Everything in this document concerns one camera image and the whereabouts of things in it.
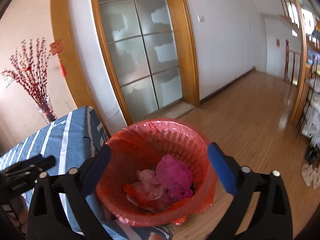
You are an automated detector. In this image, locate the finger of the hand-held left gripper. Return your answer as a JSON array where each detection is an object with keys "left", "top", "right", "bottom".
[
  {"left": 24, "top": 154, "right": 43, "bottom": 167},
  {"left": 35, "top": 155, "right": 56, "bottom": 173}
]

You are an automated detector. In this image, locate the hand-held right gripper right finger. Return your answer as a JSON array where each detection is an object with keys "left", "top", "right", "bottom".
[{"left": 207, "top": 142, "right": 293, "bottom": 240}]

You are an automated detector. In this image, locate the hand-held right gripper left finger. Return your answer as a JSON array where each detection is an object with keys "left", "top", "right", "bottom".
[{"left": 26, "top": 144, "right": 112, "bottom": 240}]

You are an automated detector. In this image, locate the magenta paper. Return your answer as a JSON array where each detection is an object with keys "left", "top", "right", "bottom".
[{"left": 155, "top": 154, "right": 194, "bottom": 198}]

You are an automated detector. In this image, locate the translucent white plastic bag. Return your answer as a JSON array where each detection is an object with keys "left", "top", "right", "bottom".
[{"left": 135, "top": 169, "right": 166, "bottom": 201}]

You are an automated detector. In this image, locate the red bin with liner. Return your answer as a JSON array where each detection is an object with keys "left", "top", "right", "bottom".
[{"left": 96, "top": 119, "right": 217, "bottom": 227}]

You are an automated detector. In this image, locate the person's left hand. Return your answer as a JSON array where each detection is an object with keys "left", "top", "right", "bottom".
[{"left": 10, "top": 195, "right": 29, "bottom": 233}]

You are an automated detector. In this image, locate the blue striped tablecloth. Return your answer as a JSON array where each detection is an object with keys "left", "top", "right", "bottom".
[{"left": 0, "top": 106, "right": 174, "bottom": 240}]

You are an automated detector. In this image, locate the glass vase with red branches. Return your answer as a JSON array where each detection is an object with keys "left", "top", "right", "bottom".
[{"left": 1, "top": 37, "right": 58, "bottom": 124}]

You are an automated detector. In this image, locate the white floor cloth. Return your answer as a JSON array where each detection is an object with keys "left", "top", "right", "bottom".
[{"left": 301, "top": 164, "right": 320, "bottom": 187}]

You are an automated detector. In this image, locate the black shoe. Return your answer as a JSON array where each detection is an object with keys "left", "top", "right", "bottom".
[{"left": 304, "top": 145, "right": 320, "bottom": 163}]

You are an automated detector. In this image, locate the wooden arch trim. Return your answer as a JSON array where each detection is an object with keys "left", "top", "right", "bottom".
[{"left": 51, "top": 0, "right": 112, "bottom": 137}]

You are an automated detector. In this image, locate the frosted glass sliding door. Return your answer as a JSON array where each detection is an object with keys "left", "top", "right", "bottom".
[{"left": 96, "top": 0, "right": 183, "bottom": 123}]

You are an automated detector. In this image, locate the wooden stair railing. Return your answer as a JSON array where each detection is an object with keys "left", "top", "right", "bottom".
[{"left": 275, "top": 0, "right": 308, "bottom": 123}]

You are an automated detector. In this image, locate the wire rack with white bags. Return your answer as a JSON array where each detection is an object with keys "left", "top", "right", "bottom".
[{"left": 296, "top": 77, "right": 320, "bottom": 146}]

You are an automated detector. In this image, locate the red tasselled wall ornament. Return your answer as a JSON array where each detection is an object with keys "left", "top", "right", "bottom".
[{"left": 49, "top": 39, "right": 68, "bottom": 78}]

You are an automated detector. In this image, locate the wooden door frame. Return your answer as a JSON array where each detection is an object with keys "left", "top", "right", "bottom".
[{"left": 89, "top": 0, "right": 200, "bottom": 126}]

